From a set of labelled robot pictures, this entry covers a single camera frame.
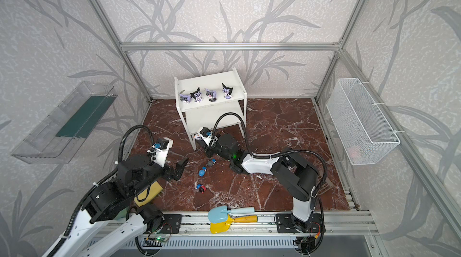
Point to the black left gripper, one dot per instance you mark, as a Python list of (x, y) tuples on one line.
[(172, 169)]

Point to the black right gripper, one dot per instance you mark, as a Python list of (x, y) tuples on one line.
[(211, 145)]

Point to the grey blue small figurine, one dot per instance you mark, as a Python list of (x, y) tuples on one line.
[(211, 163)]

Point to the purple pale figurine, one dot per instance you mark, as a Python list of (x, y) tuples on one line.
[(211, 95)]

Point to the black-headed purple figurine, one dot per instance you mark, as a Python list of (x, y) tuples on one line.
[(196, 95)]

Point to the black eared purple figurine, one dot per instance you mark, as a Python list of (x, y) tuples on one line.
[(185, 98)]

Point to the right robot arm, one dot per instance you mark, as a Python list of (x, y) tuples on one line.
[(301, 172)]

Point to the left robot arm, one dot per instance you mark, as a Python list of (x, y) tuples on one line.
[(115, 192)]

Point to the white two-tier metal shelf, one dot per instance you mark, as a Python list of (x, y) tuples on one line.
[(194, 116)]

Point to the yellow sponge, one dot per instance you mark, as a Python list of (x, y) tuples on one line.
[(148, 194)]

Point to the blue-capped small figurine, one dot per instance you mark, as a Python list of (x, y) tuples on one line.
[(202, 171)]

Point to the red capped blue figurine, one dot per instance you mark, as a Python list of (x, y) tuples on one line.
[(201, 188)]

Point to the light blue toy shovel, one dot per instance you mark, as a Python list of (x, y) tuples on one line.
[(220, 214)]

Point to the green circuit board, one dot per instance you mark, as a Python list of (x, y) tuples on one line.
[(156, 241)]

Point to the yellow toy shovel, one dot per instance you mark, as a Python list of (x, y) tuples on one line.
[(216, 228)]

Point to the brown plastic toy rake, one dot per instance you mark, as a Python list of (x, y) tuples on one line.
[(326, 187)]

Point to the pink item in basket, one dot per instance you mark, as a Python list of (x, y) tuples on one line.
[(355, 154)]

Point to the clear plastic wall tray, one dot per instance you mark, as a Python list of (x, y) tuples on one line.
[(61, 134)]

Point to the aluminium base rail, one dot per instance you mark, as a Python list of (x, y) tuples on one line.
[(259, 224)]

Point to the white wire mesh basket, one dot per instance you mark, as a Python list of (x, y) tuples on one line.
[(360, 121)]

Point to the aluminium cage frame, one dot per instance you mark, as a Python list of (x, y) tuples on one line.
[(445, 203)]

